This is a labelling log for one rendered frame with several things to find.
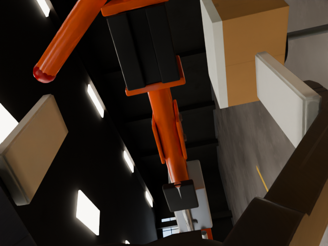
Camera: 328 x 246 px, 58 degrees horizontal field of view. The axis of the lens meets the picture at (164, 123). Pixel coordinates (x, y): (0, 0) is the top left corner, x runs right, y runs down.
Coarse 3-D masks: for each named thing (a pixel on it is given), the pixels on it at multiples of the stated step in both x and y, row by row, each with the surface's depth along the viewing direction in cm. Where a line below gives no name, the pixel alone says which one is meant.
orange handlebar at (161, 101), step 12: (156, 96) 30; (168, 96) 31; (156, 108) 31; (168, 108) 31; (156, 120) 32; (168, 120) 31; (180, 120) 34; (156, 132) 32; (168, 132) 32; (180, 132) 32; (168, 144) 33; (180, 144) 34; (168, 156) 34; (180, 156) 34; (168, 168) 35; (180, 168) 34; (180, 180) 35
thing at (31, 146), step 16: (48, 96) 19; (32, 112) 17; (48, 112) 18; (16, 128) 15; (32, 128) 16; (48, 128) 17; (64, 128) 20; (0, 144) 14; (16, 144) 14; (32, 144) 15; (48, 144) 17; (0, 160) 13; (16, 160) 14; (32, 160) 15; (48, 160) 17; (0, 176) 13; (16, 176) 14; (32, 176) 15; (16, 192) 14; (32, 192) 15
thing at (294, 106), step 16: (256, 64) 18; (272, 64) 16; (256, 80) 19; (272, 80) 15; (288, 80) 14; (272, 96) 16; (288, 96) 13; (304, 96) 12; (320, 96) 12; (272, 112) 16; (288, 112) 14; (304, 112) 12; (288, 128) 14; (304, 128) 13
